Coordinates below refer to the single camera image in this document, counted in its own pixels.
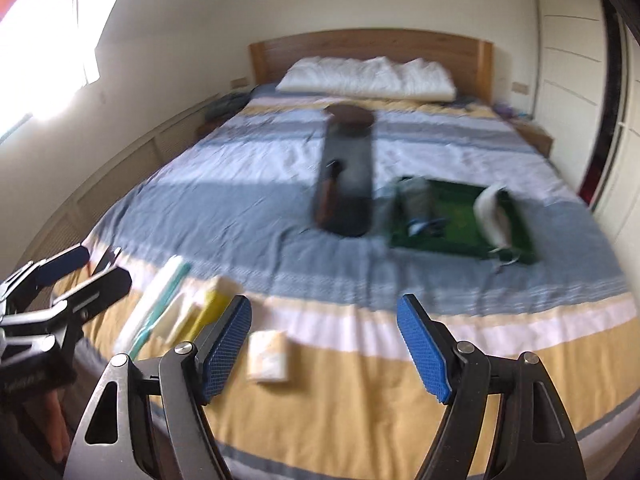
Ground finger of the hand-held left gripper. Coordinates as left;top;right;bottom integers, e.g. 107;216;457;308
0;243;92;312
0;266;133;342

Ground bright window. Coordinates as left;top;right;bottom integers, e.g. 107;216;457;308
0;0;103;133

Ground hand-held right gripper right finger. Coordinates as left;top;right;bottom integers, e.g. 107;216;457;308
396;294;588;480

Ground wooden bed headboard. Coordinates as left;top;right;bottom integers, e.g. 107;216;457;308
248;29;494;106

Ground translucent plastic roll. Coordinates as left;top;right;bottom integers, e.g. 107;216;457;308
114;255;193;359

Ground white pillow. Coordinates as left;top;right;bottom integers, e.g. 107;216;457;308
275;56;458;102

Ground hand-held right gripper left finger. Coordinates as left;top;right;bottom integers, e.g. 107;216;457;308
62;295;253;480

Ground grey cloth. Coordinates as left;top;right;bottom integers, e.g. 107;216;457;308
374;176;435;231

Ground green tray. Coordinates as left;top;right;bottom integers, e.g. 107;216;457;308
389;176;540;266

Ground dark clothes pile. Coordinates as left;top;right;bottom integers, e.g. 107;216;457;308
205;92;251;123

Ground white wardrobe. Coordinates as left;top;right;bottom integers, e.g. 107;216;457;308
529;0;640;288

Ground wooden nightstand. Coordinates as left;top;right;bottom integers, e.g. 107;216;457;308
515;122;555;157

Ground striped bedspread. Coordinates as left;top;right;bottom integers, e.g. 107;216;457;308
15;82;636;480

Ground beige radiator cover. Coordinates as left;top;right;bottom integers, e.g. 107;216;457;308
15;95;221;271

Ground white tissue pack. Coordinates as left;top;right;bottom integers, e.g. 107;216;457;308
247;330;290;385

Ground yellow socks with white cuffs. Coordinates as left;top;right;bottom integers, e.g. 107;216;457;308
192;277;246;342

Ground grey jar with brown lid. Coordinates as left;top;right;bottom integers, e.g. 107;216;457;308
311;102;377;238

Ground person's left hand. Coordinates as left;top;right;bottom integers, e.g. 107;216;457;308
37;390;71;463

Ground white sock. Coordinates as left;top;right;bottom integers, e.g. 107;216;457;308
472;184;516;261

